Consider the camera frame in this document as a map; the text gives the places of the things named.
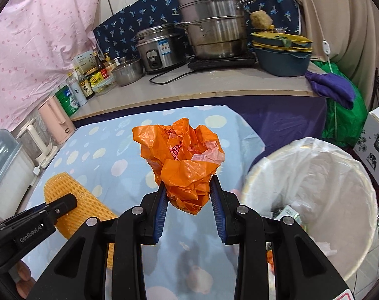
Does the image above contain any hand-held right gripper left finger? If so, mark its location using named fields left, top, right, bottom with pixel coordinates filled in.
left=53, top=183, right=171, bottom=300

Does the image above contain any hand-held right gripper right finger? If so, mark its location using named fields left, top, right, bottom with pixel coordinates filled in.
left=210, top=175, right=353, bottom=300

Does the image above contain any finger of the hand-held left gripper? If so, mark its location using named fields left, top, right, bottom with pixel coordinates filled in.
left=46, top=193, right=78, bottom=225

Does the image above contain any yellow foam fruit net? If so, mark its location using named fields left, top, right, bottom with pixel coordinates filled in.
left=43, top=172, right=119, bottom=269

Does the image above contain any orange plastic bag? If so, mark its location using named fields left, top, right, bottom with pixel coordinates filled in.
left=132, top=118, right=226, bottom=216

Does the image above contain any bin with white plastic liner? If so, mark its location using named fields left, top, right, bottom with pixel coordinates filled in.
left=239, top=137, right=378, bottom=283

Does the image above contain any person's left hand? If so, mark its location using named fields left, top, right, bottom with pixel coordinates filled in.
left=14, top=261, right=37, bottom=299

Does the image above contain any white glass kettle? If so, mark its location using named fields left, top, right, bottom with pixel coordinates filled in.
left=17, top=117, right=60, bottom=169

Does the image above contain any grey lidded plastic container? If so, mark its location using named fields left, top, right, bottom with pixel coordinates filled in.
left=0, top=128, right=34, bottom=216

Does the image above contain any green white drink carton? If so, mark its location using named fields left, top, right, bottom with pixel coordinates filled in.
left=278, top=205, right=302, bottom=226

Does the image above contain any blue printed tablecloth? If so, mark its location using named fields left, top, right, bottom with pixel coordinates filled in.
left=8, top=104, right=267, bottom=300

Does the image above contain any pink electric kettle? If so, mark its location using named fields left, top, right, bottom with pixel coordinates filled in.
left=38, top=96, right=77, bottom=146

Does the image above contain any green can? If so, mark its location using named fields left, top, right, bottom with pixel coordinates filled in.
left=54, top=85, right=81, bottom=116

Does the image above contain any white paper towel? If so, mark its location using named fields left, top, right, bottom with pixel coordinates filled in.
left=314, top=237, right=338, bottom=257

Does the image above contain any dark bottle with white label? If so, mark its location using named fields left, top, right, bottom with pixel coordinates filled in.
left=78, top=73, right=95, bottom=101

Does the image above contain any clear container with packets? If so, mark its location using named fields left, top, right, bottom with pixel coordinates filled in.
left=88, top=72, right=118, bottom=97

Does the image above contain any white condiment box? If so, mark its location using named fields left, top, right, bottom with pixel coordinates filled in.
left=71, top=50, right=98, bottom=76

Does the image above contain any small steel pot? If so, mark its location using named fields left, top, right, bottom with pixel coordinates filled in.
left=111, top=57, right=145, bottom=87

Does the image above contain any black induction cooktop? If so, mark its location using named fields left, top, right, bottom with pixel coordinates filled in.
left=187, top=51, right=256, bottom=71

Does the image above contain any pink dotted cloth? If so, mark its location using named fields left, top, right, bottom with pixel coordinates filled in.
left=0, top=0, right=104, bottom=132

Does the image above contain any green plastic bag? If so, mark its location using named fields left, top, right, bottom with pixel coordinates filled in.
left=313, top=61, right=369, bottom=147

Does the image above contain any steel rice cooker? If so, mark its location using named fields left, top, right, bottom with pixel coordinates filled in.
left=134, top=23, right=188, bottom=73

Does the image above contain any blue basin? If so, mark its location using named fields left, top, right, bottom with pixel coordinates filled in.
left=253, top=45, right=313, bottom=77

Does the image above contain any purple cloth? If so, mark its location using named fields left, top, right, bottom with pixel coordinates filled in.
left=304, top=71, right=356, bottom=109

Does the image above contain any white printed carton box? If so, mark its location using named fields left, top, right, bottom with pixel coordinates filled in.
left=353, top=106, right=379, bottom=190

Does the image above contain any yellow dish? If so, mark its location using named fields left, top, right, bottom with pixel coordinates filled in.
left=250, top=32, right=313, bottom=51

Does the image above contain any large steel steamer pot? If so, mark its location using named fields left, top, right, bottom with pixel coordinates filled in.
left=175, top=0, right=257, bottom=60

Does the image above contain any navy printed cloth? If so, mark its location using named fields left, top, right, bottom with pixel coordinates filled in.
left=92, top=0, right=303, bottom=60

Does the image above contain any brown loofah sponge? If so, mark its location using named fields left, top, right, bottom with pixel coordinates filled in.
left=250, top=11, right=274, bottom=30

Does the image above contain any black metal rack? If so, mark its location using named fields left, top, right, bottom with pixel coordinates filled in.
left=369, top=69, right=379, bottom=110

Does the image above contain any beige curtain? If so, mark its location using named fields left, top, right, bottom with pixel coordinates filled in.
left=278, top=0, right=379, bottom=101

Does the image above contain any black power cord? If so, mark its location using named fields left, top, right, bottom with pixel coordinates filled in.
left=149, top=62, right=196, bottom=85

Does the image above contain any white cable with switch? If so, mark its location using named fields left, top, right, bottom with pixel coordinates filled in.
left=296, top=3, right=338, bottom=132

